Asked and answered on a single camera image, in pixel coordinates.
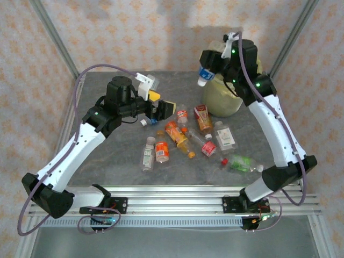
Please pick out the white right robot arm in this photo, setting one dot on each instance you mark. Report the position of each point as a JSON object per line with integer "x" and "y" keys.
{"x": 276, "y": 129}

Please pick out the clear bottle blue label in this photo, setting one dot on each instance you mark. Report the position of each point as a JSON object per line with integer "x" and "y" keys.
{"x": 205, "y": 74}
{"x": 153, "y": 121}

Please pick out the aluminium rail beam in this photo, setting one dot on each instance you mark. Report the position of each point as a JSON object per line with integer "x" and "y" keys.
{"x": 174, "y": 200}

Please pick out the clear bottle green label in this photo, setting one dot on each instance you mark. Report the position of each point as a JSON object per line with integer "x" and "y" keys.
{"x": 240, "y": 163}

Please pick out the squat bottle orange label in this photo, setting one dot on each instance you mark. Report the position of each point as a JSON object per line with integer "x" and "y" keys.
{"x": 162, "y": 150}

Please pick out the yellow-green translucent bin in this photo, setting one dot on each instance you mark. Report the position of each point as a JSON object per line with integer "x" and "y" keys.
{"x": 220, "y": 102}

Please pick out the orange juice bottle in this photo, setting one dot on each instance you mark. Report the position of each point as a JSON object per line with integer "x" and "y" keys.
{"x": 176, "y": 134}

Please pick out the clear bottle red label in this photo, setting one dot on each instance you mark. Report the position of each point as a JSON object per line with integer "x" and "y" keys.
{"x": 209, "y": 148}

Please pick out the aluminium table side rail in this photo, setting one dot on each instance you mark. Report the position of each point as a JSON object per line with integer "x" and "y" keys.
{"x": 285, "y": 129}
{"x": 67, "y": 121}

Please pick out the clear bottle orange-red label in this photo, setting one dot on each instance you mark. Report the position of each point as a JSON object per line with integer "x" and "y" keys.
{"x": 182, "y": 114}

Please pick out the flat clear bottle white label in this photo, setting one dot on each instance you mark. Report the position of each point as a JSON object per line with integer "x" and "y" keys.
{"x": 225, "y": 137}

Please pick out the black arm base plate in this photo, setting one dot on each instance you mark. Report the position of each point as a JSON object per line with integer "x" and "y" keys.
{"x": 231, "y": 204}
{"x": 121, "y": 204}

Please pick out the amber tea bottle red label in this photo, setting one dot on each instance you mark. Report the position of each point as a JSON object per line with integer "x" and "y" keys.
{"x": 203, "y": 118}

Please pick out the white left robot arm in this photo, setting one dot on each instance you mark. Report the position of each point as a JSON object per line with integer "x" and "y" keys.
{"x": 70, "y": 156}

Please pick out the clear bottle white-green label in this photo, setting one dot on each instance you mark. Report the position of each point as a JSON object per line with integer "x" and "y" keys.
{"x": 147, "y": 158}

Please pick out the aluminium frame post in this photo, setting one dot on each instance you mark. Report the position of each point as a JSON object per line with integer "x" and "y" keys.
{"x": 53, "y": 37}
{"x": 293, "y": 37}

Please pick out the black clamp bracket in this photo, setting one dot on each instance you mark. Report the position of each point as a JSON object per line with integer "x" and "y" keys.
{"x": 98, "y": 229}
{"x": 248, "y": 224}

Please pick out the small circuit board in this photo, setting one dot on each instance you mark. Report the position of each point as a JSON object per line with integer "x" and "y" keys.
{"x": 106, "y": 221}
{"x": 264, "y": 218}

